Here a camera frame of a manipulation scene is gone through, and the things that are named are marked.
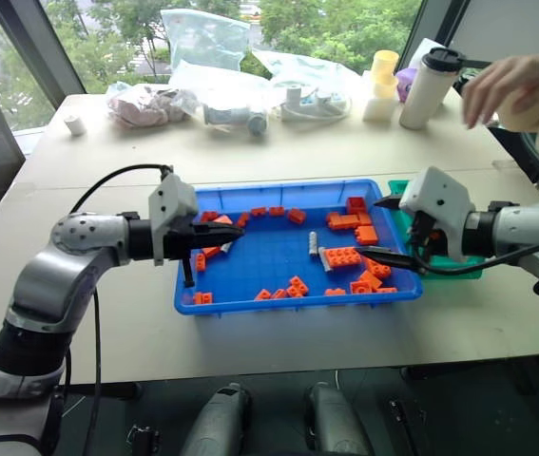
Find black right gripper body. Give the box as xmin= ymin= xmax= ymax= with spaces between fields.
xmin=408 ymin=211 xmax=445 ymax=261

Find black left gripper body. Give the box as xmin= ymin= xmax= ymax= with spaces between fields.
xmin=163 ymin=217 xmax=204 ymax=289

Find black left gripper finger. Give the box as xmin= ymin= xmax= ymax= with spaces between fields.
xmin=192 ymin=220 xmax=246 ymax=238
xmin=192 ymin=236 xmax=243 ymax=252

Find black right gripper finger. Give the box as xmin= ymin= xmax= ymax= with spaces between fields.
xmin=355 ymin=245 xmax=427 ymax=276
xmin=373 ymin=193 xmax=403 ymax=211

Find cream round cup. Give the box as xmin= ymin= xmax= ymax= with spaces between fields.
xmin=493 ymin=84 xmax=539 ymax=134

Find green plastic tray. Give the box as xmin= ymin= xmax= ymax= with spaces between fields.
xmin=387 ymin=178 xmax=487 ymax=282

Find person's bare hand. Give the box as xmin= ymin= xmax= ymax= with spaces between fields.
xmin=460 ymin=54 xmax=539 ymax=131

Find blue plastic tray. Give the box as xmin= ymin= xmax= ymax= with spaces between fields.
xmin=173 ymin=178 xmax=425 ymax=317

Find white box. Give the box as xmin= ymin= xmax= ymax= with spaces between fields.
xmin=361 ymin=93 xmax=397 ymax=124

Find purple small container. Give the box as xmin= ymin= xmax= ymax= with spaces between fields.
xmin=394 ymin=66 xmax=419 ymax=104

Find white tumbler with black lid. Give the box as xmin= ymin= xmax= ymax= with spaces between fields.
xmin=397 ymin=47 xmax=468 ymax=131

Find clear plastic bags with items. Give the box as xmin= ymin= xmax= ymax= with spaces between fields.
xmin=252 ymin=47 xmax=361 ymax=124

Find plastic bag with grey device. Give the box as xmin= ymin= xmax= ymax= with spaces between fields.
xmin=168 ymin=58 xmax=276 ymax=140

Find dark chair behind table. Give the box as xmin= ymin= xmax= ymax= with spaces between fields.
xmin=486 ymin=123 xmax=539 ymax=184

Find pale yellow stacked cups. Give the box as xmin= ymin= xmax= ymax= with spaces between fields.
xmin=370 ymin=48 xmax=401 ymax=100

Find plastic bag with pink cloth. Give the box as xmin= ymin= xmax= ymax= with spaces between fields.
xmin=106 ymin=81 xmax=202 ymax=129

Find small white cup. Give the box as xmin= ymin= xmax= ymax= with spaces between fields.
xmin=63 ymin=113 xmax=87 ymax=138

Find black table foot bar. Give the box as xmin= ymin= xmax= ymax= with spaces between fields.
xmin=66 ymin=381 xmax=143 ymax=401

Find grey rounded shape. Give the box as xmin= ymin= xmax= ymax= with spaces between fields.
xmin=302 ymin=381 xmax=375 ymax=456
xmin=178 ymin=381 xmax=254 ymax=456

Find large clear plastic bag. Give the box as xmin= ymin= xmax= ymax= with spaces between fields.
xmin=160 ymin=8 xmax=252 ymax=73

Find white board panel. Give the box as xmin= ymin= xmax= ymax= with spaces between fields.
xmin=445 ymin=0 xmax=539 ymax=73

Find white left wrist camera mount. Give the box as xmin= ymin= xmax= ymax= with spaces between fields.
xmin=148 ymin=173 xmax=201 ymax=267

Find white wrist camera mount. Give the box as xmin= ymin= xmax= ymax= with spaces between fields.
xmin=397 ymin=165 xmax=478 ymax=264
xmin=148 ymin=173 xmax=201 ymax=267

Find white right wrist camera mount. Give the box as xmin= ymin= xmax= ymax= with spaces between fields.
xmin=397 ymin=165 xmax=478 ymax=264

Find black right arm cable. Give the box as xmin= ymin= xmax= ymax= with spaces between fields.
xmin=408 ymin=222 xmax=539 ymax=298

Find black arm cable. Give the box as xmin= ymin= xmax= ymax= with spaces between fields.
xmin=67 ymin=162 xmax=176 ymax=215
xmin=408 ymin=222 xmax=539 ymax=298

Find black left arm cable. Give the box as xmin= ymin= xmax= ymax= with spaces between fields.
xmin=67 ymin=162 xmax=176 ymax=215

